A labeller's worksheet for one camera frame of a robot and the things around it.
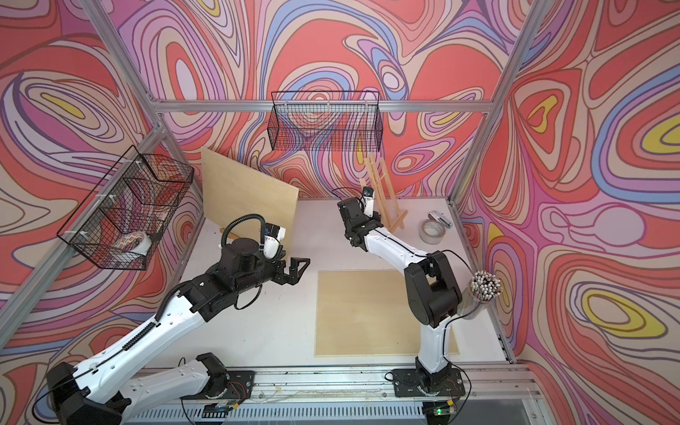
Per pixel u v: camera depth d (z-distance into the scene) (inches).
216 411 28.3
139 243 28.2
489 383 30.1
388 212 40.9
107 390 15.6
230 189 36.1
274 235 24.4
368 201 31.7
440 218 43.6
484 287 28.8
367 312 33.8
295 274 25.2
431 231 42.1
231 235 40.0
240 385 28.7
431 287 19.7
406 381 28.8
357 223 28.1
